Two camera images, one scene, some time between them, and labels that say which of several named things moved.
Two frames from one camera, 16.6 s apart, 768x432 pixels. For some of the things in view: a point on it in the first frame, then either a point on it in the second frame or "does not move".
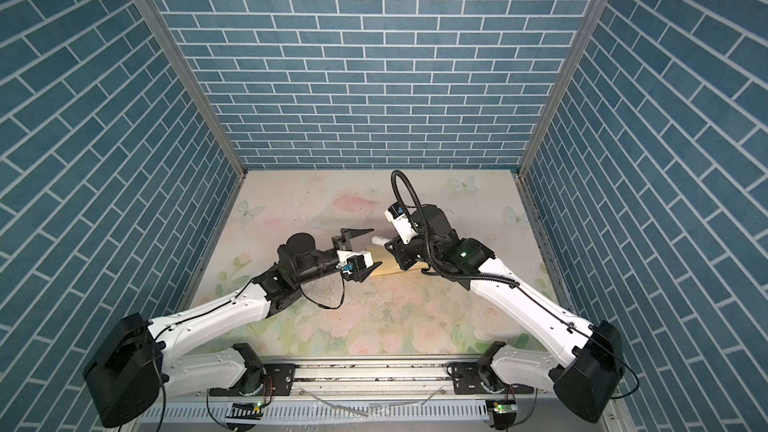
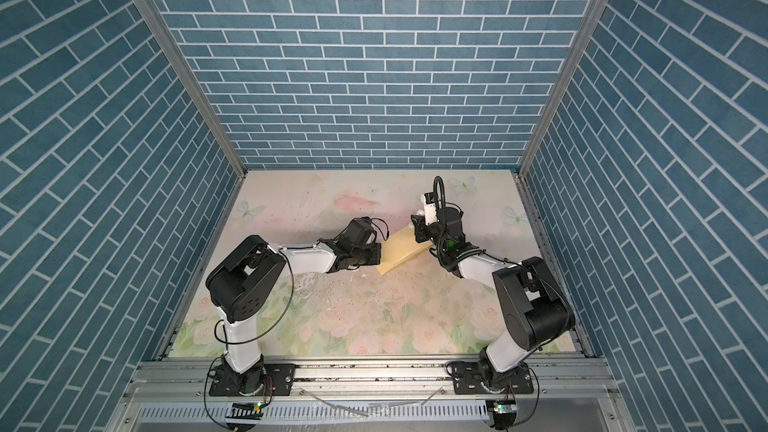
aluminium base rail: x=378 y=378 does not move
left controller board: x=246 y=410 does not move
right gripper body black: x=414 y=250 to x=426 y=233
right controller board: x=504 y=407 does not move
